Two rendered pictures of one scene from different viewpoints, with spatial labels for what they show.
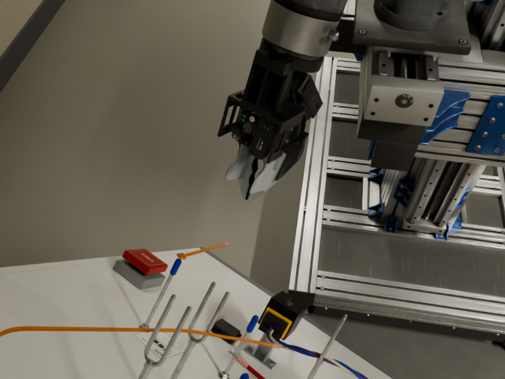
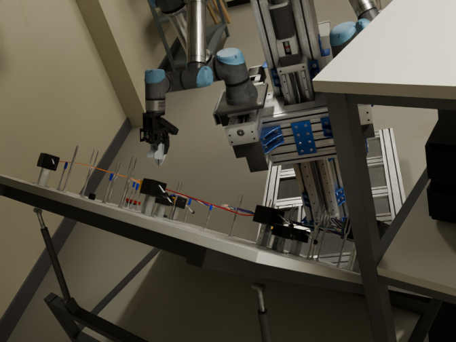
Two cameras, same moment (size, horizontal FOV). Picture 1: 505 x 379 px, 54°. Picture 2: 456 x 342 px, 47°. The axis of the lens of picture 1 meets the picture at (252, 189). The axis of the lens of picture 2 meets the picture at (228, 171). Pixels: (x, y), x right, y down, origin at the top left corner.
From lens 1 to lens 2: 1.50 m
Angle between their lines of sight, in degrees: 22
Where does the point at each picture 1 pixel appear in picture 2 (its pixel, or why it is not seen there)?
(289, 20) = (148, 103)
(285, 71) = (150, 116)
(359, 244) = not seen: hidden behind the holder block
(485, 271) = not seen: hidden behind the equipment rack
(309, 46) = (155, 108)
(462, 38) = (260, 102)
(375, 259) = (306, 248)
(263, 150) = (151, 140)
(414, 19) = (238, 100)
